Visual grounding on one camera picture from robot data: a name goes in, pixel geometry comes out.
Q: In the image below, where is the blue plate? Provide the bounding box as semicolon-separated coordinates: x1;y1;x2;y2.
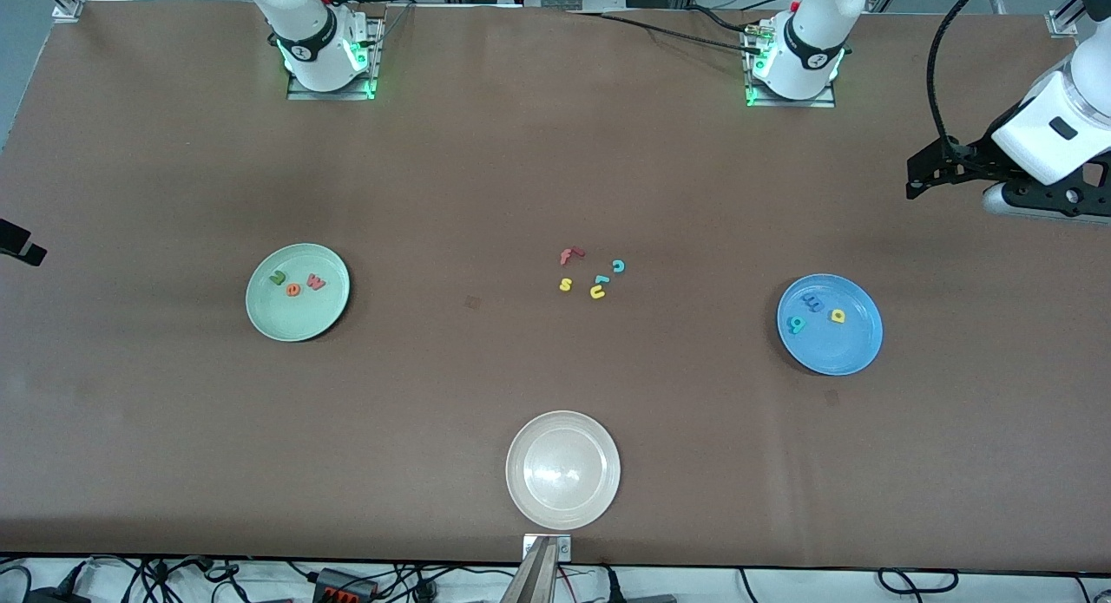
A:
776;273;884;377

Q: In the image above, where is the green plate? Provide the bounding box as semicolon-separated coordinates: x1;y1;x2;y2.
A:
246;243;351;342

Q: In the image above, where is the black orange power strip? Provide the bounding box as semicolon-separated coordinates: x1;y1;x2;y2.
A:
312;567;379;603

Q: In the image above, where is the beige plate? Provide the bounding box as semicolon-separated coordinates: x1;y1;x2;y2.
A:
505;410;621;530

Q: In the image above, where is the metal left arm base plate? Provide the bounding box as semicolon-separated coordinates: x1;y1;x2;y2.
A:
744;17;837;109

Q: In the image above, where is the black left camera mount bracket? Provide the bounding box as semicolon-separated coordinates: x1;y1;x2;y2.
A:
980;150;1111;221

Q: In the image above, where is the black cable on table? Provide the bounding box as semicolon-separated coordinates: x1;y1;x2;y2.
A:
564;9;769;56

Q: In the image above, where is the black looped cable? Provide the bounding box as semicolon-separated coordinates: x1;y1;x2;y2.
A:
877;567;961;596

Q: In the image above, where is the metal front camera mount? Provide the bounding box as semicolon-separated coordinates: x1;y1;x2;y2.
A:
501;534;573;603

